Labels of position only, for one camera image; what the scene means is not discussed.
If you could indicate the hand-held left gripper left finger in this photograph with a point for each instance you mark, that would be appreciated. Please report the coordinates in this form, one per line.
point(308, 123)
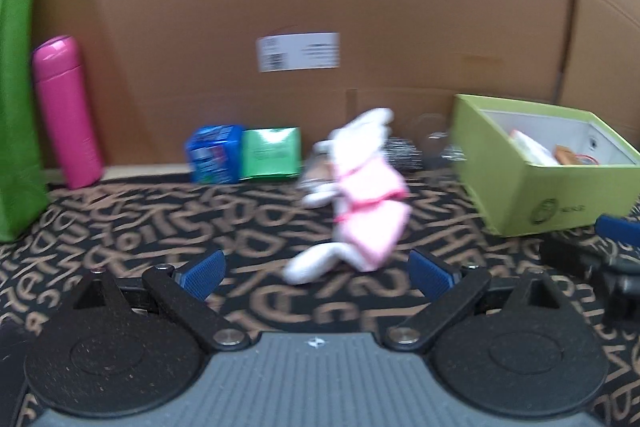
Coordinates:
point(202, 274)

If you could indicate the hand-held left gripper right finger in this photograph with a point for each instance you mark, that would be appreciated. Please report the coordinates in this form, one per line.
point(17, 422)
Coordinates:
point(432, 274)

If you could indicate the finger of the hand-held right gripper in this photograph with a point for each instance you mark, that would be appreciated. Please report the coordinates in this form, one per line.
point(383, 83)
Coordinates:
point(575, 257)
point(620, 229)

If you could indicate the light green shoe box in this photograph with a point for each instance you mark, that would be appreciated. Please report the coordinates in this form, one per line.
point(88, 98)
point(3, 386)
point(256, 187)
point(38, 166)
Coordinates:
point(515, 197)

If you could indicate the white plush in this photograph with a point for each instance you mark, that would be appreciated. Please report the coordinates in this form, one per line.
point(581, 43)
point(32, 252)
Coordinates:
point(367, 192)

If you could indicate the black patterned mat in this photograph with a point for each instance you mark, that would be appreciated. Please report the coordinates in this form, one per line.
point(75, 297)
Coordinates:
point(280, 227)

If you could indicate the blue tin box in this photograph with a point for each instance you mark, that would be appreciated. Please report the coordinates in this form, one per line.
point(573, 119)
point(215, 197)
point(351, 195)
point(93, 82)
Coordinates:
point(215, 154)

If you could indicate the dark steel scrubber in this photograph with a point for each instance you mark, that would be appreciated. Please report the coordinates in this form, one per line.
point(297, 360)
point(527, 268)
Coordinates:
point(406, 153)

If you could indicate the clear plastic cup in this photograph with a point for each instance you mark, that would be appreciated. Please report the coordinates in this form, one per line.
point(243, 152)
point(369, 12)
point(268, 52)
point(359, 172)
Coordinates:
point(440, 137)

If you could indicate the green cardboard box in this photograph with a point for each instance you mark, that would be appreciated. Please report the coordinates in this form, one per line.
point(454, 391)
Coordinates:
point(271, 153)

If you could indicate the brown cardboard side panel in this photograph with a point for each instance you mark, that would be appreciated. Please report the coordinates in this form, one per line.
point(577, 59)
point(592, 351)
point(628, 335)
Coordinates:
point(607, 17)

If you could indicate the pink thermos bottle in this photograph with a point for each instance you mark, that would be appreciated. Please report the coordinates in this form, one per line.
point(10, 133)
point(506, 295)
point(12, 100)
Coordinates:
point(65, 112)

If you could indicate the white shipping label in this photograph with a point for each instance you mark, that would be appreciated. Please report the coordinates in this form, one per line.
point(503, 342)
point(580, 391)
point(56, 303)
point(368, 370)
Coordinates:
point(299, 52)

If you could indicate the green fabric tote bag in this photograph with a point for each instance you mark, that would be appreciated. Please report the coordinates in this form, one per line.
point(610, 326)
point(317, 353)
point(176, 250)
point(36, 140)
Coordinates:
point(17, 82)

